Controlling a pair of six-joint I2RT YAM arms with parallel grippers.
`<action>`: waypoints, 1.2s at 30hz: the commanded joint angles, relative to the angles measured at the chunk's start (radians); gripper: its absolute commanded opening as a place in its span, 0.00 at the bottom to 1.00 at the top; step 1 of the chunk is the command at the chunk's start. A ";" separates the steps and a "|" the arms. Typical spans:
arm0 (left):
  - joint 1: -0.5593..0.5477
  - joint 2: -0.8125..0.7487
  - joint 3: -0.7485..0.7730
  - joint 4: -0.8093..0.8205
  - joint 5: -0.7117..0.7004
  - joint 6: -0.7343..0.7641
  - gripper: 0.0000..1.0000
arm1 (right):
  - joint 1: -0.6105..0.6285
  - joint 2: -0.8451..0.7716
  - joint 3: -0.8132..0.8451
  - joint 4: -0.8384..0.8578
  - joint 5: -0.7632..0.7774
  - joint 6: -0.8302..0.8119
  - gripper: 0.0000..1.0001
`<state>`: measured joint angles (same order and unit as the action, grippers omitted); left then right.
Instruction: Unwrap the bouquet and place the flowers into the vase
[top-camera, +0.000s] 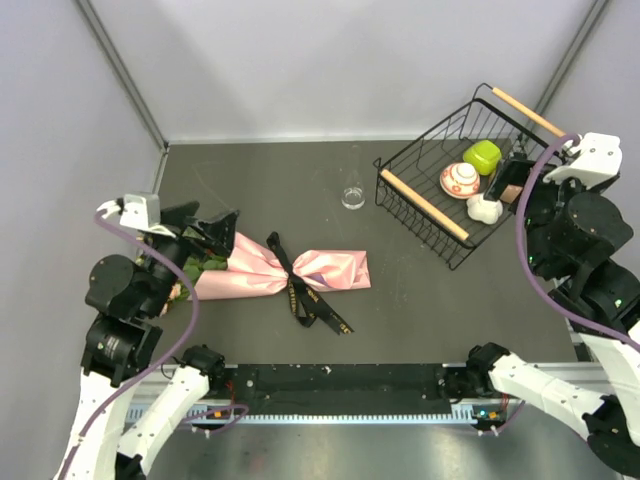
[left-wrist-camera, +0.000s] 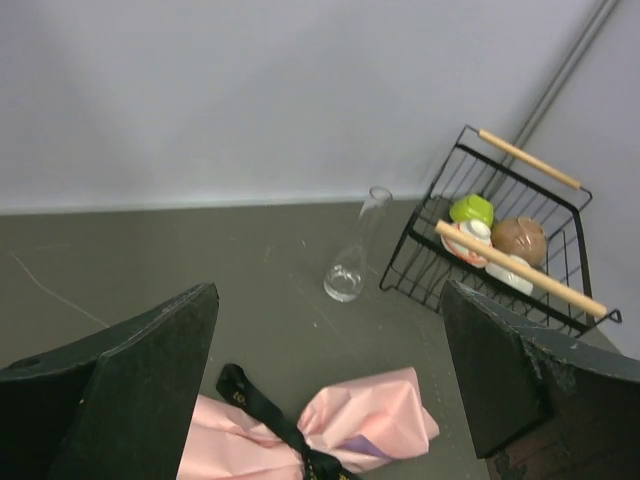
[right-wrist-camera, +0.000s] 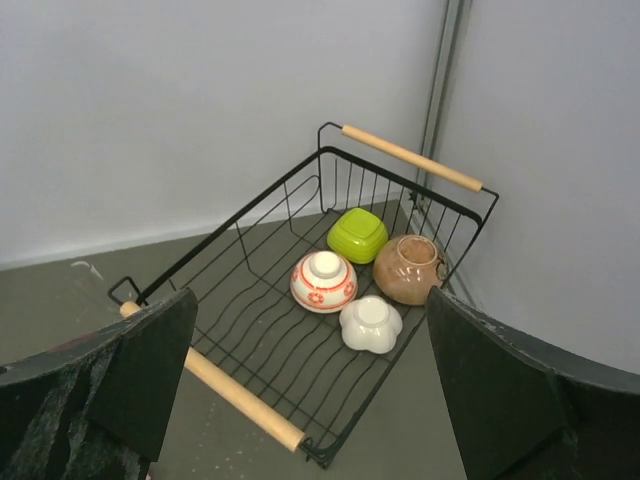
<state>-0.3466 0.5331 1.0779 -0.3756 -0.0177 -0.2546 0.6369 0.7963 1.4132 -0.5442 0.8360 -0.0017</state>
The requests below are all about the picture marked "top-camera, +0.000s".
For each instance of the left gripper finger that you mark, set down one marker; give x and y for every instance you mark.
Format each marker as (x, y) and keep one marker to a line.
(216, 235)
(175, 217)

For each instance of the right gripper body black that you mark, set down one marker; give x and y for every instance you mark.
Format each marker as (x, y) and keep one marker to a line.
(544, 198)

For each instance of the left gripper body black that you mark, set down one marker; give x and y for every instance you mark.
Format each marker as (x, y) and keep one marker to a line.
(175, 249)

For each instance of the pink wrapping paper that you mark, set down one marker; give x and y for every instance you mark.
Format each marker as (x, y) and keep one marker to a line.
(254, 271)

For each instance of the black ribbon gold lettering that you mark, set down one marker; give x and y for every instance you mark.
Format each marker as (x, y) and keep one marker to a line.
(306, 304)

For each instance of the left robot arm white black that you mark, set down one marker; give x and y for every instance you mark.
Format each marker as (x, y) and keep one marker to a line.
(127, 295)

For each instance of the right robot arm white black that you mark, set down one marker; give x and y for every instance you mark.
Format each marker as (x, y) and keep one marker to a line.
(569, 232)

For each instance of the clear glass vase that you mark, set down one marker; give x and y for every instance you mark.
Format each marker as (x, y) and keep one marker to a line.
(352, 196)

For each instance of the brown ceramic pot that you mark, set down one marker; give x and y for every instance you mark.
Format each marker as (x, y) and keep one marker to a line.
(505, 186)

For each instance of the green square cup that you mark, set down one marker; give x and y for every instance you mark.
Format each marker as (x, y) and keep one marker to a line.
(484, 156)

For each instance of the white flower-shaped cup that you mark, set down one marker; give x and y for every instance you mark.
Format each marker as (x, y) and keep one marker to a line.
(485, 211)

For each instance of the white red patterned bowl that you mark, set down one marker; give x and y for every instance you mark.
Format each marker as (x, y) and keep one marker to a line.
(460, 180)

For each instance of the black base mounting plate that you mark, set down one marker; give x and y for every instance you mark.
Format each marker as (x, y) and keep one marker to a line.
(343, 389)

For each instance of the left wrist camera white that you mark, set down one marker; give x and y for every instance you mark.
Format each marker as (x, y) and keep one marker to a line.
(138, 211)

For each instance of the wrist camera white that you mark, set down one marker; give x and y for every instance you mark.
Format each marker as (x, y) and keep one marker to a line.
(138, 211)
(596, 160)

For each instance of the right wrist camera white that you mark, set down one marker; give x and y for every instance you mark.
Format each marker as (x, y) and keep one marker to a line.
(596, 160)

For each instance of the black wire basket wooden handles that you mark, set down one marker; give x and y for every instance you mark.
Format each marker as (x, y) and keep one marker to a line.
(420, 163)

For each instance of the aluminium rail with cable duct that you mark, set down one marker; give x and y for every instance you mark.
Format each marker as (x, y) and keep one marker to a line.
(474, 407)

